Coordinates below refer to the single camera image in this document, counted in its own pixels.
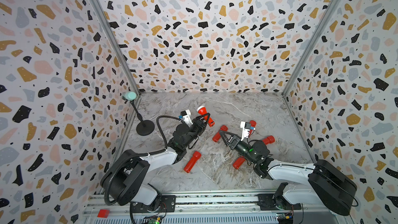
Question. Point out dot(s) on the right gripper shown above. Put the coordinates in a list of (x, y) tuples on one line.
[(237, 144)]

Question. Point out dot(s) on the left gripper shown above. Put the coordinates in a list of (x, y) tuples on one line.
[(199, 124)]

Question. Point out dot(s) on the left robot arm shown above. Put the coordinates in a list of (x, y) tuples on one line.
[(123, 182)]

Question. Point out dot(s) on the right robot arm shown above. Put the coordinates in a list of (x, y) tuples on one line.
[(317, 183)]

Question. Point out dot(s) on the microphone stand green head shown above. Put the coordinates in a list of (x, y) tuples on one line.
[(144, 127)]

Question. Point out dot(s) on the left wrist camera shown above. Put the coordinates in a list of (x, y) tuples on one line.
[(185, 116)]

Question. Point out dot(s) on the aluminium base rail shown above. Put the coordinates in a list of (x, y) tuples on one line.
[(211, 207)]

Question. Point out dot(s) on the red block on rail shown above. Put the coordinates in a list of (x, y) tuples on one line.
[(103, 213)]

